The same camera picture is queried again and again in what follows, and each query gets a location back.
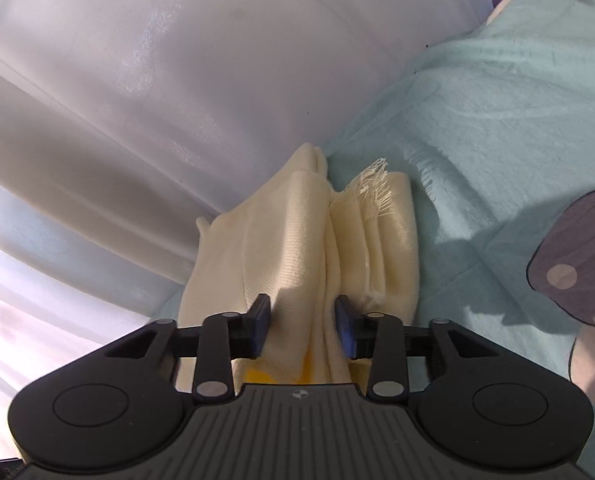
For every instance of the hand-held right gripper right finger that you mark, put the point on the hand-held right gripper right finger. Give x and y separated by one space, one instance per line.
346 327

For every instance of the cream knit sweater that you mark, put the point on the cream knit sweater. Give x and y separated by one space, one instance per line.
297 240

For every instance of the white curtain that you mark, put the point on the white curtain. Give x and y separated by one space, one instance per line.
127 110

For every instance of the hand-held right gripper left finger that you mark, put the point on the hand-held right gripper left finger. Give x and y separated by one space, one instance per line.
260 327

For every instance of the teal mushroom print bedsheet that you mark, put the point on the teal mushroom print bedsheet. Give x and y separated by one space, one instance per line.
502 160

